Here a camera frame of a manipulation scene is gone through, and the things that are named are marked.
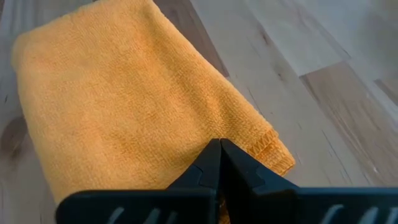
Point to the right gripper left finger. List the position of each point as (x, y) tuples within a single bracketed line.
[(140, 207)]

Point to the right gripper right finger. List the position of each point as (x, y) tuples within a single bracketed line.
[(295, 207)]

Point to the orange microfiber towel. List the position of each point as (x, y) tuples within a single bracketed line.
[(124, 93)]

